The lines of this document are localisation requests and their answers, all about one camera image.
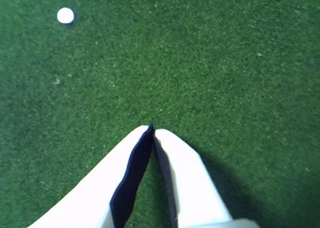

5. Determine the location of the long green turf mat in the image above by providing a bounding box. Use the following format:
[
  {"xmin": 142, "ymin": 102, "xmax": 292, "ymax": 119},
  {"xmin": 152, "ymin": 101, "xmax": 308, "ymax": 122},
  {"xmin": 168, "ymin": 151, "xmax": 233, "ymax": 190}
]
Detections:
[{"xmin": 0, "ymin": 0, "xmax": 320, "ymax": 228}]

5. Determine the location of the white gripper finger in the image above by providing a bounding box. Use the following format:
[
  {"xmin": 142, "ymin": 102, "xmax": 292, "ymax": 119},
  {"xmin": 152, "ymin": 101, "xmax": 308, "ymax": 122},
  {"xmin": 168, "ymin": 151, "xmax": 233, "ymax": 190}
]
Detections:
[
  {"xmin": 152, "ymin": 128, "xmax": 261, "ymax": 228},
  {"xmin": 26, "ymin": 122, "xmax": 154, "ymax": 228}
]

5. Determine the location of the small white dot marker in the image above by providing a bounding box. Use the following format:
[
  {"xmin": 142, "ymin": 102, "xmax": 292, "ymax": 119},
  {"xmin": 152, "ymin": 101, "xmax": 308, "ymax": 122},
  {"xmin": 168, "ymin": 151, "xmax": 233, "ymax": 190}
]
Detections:
[{"xmin": 56, "ymin": 7, "xmax": 75, "ymax": 24}]

